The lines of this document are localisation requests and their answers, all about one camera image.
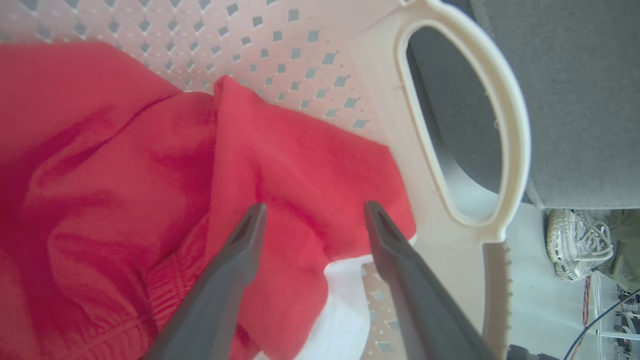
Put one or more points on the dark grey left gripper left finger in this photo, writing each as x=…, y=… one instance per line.
x=215, y=305

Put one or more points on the olive trouser leg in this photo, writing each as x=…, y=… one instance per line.
x=625, y=250

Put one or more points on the white sneaker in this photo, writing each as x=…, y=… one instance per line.
x=575, y=245

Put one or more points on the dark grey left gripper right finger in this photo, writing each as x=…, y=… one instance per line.
x=425, y=310

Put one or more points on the grey fabric sofa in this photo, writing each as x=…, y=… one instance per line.
x=575, y=100

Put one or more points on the white garment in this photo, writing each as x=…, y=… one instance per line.
x=340, y=310

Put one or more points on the red garment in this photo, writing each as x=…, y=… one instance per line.
x=125, y=200

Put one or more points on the cream perforated laundry basket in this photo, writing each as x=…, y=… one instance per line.
x=470, y=100

